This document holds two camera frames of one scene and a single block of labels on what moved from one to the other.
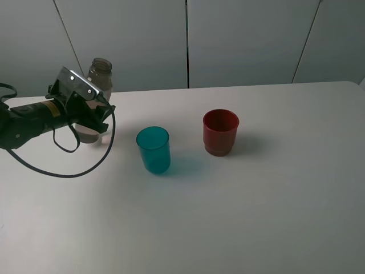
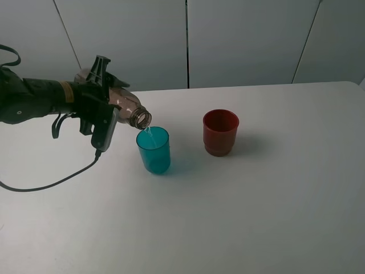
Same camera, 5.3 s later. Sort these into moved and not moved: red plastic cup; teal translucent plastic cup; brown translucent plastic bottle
Moved: brown translucent plastic bottle
Not moved: red plastic cup; teal translucent plastic cup
